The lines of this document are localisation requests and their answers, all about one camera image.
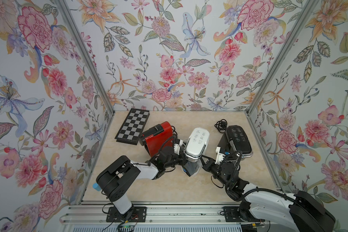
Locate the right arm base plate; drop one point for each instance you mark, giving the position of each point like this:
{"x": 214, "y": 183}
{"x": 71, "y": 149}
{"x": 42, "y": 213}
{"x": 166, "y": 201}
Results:
{"x": 234, "y": 214}

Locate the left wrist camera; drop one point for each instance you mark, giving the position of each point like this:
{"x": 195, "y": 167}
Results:
{"x": 177, "y": 146}

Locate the black white chessboard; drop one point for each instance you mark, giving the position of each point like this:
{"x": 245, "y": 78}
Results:
{"x": 132, "y": 126}

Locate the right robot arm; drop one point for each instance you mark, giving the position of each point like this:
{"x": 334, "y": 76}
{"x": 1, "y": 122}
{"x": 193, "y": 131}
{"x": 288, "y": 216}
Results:
{"x": 298, "y": 211}

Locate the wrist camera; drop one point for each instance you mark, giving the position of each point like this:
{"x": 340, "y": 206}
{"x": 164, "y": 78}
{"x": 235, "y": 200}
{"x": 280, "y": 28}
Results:
{"x": 177, "y": 146}
{"x": 219, "y": 157}

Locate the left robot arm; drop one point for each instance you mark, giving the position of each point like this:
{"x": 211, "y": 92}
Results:
{"x": 117, "y": 178}

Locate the red coffee machine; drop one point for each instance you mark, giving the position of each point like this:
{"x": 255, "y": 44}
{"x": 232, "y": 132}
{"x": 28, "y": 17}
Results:
{"x": 156, "y": 138}

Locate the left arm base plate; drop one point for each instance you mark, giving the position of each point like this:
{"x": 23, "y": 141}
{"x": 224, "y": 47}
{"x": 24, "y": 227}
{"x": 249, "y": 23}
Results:
{"x": 135, "y": 214}

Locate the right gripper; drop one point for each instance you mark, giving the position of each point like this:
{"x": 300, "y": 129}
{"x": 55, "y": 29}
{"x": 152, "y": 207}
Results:
{"x": 210, "y": 165}

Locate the aluminium rail frame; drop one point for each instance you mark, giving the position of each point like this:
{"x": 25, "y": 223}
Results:
{"x": 162, "y": 218}

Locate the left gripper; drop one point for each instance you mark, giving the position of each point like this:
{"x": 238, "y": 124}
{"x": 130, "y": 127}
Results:
{"x": 182, "y": 161}

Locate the blue cylinder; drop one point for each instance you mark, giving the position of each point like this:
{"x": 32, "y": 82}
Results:
{"x": 96, "y": 187}

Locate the black coffee machine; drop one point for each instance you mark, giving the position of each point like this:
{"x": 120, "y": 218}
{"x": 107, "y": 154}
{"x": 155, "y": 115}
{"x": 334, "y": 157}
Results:
{"x": 233, "y": 140}

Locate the white coffee machine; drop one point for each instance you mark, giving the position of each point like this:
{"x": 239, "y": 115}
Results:
{"x": 196, "y": 145}

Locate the grey cleaning cloth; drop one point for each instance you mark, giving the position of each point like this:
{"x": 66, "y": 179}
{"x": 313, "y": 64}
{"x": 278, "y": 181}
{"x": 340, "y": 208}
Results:
{"x": 192, "y": 168}

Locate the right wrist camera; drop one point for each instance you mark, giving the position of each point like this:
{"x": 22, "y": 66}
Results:
{"x": 219, "y": 157}

